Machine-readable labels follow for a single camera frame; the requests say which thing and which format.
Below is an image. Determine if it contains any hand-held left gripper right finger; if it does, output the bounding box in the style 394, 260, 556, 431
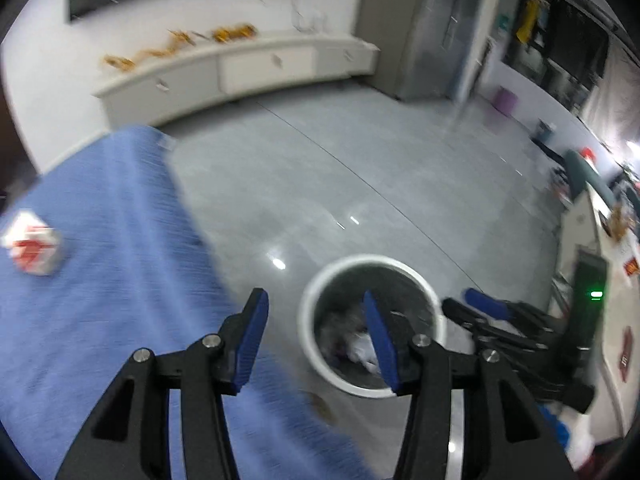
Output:
362, 290, 578, 480

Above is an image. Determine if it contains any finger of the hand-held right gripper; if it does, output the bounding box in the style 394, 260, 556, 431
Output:
442, 297, 551, 356
462, 287, 566, 334

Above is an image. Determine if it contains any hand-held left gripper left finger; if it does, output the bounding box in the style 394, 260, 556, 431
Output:
54, 287, 270, 480

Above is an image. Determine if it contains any white plastic bag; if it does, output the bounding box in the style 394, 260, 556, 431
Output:
350, 332, 387, 372

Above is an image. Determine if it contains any clear plastic bag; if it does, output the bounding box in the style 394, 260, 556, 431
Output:
320, 310, 368, 353

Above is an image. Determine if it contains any white waste bin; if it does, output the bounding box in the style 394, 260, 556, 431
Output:
297, 255, 447, 400

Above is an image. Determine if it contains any white and red carton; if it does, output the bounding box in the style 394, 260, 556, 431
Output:
1, 211, 66, 277

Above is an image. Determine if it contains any white table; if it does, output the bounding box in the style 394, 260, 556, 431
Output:
547, 185, 640, 461

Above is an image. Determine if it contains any teal chair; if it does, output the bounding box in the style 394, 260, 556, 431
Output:
562, 150, 614, 206

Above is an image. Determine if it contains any white television cabinet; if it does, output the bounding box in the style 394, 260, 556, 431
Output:
92, 30, 379, 133

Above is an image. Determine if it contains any grey refrigerator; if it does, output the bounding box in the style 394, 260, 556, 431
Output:
355, 0, 493, 102

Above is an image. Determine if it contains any yellow hanging cloth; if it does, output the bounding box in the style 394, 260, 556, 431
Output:
515, 0, 542, 46

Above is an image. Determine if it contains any golden striped figurine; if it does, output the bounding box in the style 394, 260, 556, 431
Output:
212, 24, 258, 44

